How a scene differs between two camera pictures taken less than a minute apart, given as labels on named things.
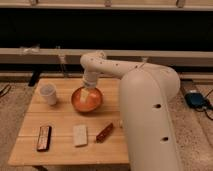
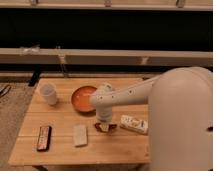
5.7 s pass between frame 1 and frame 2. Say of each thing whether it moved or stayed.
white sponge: stayed
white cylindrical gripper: moved
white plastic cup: stayed
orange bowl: stayed
